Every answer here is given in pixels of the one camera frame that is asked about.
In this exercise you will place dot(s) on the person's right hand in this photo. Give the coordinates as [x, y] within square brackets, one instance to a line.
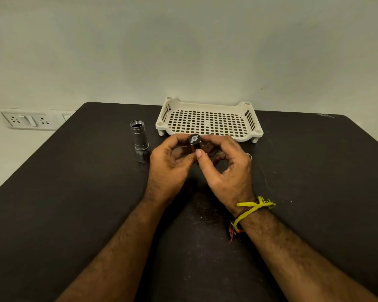
[231, 177]

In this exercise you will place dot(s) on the person's left hand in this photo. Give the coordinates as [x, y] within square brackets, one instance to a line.
[165, 172]

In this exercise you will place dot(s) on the person's right thumb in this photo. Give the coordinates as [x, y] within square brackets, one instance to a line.
[206, 165]

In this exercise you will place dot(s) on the person's left thumb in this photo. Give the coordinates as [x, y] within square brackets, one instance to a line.
[184, 161]

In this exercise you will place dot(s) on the black battery holder cartridge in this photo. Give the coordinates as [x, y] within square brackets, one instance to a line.
[195, 142]

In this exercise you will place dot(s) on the person's left forearm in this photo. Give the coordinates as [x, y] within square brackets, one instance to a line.
[113, 261]

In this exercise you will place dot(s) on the person's right forearm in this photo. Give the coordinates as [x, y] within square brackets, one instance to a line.
[299, 264]

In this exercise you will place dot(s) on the cream perforated plastic tray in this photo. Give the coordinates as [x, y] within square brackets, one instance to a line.
[209, 121]

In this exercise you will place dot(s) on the grey metal flashlight body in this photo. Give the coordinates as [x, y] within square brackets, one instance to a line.
[140, 139]

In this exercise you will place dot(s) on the yellow thread wristband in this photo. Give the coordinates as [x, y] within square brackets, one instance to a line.
[251, 210]

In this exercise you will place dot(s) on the red thread wristband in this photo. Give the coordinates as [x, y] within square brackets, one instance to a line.
[236, 224]

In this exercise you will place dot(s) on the white wall socket panel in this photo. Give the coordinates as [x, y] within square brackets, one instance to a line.
[30, 120]

